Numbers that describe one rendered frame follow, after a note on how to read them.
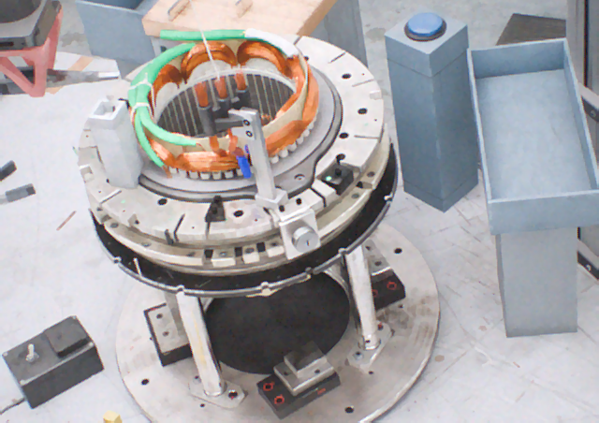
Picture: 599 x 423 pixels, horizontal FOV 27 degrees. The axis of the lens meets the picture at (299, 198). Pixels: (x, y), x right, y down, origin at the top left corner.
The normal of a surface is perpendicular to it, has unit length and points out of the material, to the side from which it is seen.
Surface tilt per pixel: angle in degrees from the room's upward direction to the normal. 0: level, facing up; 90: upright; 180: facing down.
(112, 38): 90
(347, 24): 90
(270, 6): 0
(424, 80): 90
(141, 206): 0
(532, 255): 90
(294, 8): 0
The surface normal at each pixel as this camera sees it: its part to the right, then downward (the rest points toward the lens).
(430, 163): -0.70, 0.55
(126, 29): -0.45, 0.65
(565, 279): -0.01, 0.68
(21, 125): -0.15, -0.73
